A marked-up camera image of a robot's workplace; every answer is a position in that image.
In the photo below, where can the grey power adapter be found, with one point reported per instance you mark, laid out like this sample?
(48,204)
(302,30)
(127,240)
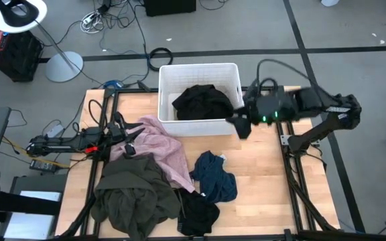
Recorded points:
(55,130)

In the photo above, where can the black power adapter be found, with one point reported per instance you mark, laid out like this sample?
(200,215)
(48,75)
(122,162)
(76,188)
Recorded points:
(44,166)

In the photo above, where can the black storage crate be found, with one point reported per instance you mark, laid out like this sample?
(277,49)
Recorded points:
(18,60)

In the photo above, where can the white power strip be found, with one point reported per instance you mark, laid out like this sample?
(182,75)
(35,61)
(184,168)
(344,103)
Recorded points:
(90,18)

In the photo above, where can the white plastic woven basket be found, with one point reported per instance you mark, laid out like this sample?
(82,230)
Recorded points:
(196,72)

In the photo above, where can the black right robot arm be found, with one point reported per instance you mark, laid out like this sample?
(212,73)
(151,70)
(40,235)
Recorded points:
(313,134)

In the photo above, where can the black aluminium table frame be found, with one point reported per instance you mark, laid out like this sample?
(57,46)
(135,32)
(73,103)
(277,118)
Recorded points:
(297,187)

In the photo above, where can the black box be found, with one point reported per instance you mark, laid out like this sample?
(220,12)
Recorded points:
(169,7)

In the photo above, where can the black garment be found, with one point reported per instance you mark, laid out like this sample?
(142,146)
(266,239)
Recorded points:
(203,103)
(196,214)

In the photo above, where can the grey cart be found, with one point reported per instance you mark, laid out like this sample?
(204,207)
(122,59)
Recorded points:
(22,201)

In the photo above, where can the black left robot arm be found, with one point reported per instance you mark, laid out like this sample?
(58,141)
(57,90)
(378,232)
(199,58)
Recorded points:
(62,144)

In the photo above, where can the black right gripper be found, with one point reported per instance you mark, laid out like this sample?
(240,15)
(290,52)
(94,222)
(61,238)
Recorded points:
(270,105)

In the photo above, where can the white floor lamp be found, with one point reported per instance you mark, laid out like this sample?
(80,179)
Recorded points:
(64,67)

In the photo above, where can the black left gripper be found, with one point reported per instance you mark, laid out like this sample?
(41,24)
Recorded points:
(117,131)

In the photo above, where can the navy blue garment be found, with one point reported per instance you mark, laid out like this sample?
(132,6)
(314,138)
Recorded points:
(216,180)

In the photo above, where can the olive green garment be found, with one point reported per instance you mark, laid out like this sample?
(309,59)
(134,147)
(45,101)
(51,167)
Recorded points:
(132,197)

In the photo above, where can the pink garment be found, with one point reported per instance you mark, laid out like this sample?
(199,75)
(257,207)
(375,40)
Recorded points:
(163,147)

